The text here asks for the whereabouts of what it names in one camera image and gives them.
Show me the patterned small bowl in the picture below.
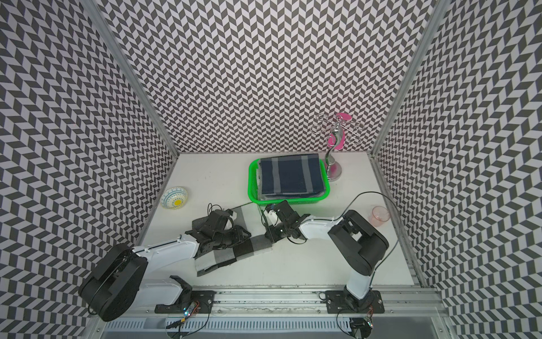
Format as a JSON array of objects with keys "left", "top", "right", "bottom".
[{"left": 160, "top": 186, "right": 189, "bottom": 210}]

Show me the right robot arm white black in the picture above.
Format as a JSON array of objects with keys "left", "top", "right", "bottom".
[{"left": 265, "top": 208, "right": 390, "bottom": 301}]

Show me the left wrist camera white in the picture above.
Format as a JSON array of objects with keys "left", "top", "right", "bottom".
[{"left": 207, "top": 209, "right": 234, "bottom": 232}]

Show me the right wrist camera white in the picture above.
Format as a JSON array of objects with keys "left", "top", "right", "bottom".
[{"left": 263, "top": 209, "right": 279, "bottom": 225}]

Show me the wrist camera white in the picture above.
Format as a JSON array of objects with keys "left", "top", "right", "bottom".
[
  {"left": 207, "top": 209, "right": 234, "bottom": 232},
  {"left": 263, "top": 209, "right": 279, "bottom": 225}
]

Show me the pink plastic cup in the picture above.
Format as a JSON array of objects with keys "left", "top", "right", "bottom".
[{"left": 369, "top": 206, "right": 390, "bottom": 227}]

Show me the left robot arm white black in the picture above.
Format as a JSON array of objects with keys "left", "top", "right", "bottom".
[{"left": 78, "top": 207, "right": 251, "bottom": 322}]

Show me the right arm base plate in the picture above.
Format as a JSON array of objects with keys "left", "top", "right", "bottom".
[{"left": 324, "top": 290, "right": 385, "bottom": 314}]

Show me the green plastic basket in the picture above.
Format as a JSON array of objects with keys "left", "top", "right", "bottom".
[{"left": 247, "top": 159, "right": 331, "bottom": 206}]

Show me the aluminium front rail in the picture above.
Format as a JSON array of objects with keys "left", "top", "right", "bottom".
[{"left": 95, "top": 287, "right": 445, "bottom": 319}]

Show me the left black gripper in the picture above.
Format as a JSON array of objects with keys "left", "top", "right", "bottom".
[{"left": 215, "top": 226, "right": 252, "bottom": 250}]

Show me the navy striped scarf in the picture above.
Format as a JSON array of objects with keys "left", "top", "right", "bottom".
[{"left": 258, "top": 153, "right": 326, "bottom": 200}]

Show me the black grey block scarf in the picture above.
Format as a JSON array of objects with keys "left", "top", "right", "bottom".
[{"left": 187, "top": 203, "right": 272, "bottom": 277}]

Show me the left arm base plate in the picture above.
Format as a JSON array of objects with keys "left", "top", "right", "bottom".
[{"left": 155, "top": 290, "right": 216, "bottom": 314}]

